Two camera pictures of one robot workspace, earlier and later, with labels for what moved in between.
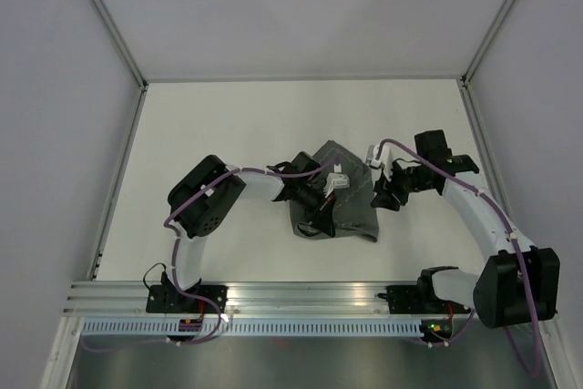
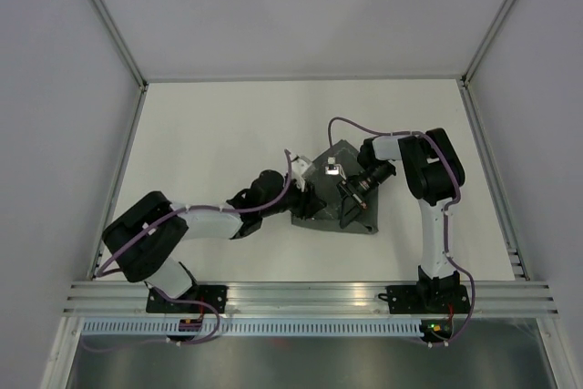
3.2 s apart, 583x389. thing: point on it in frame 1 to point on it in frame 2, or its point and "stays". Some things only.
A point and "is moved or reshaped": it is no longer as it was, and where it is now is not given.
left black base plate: [167, 299] stays
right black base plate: [420, 300] stays
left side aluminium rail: [115, 194] stays
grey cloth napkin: [355, 209] is moved or reshaped
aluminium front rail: [86, 298] stays
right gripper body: [404, 180] to [365, 182]
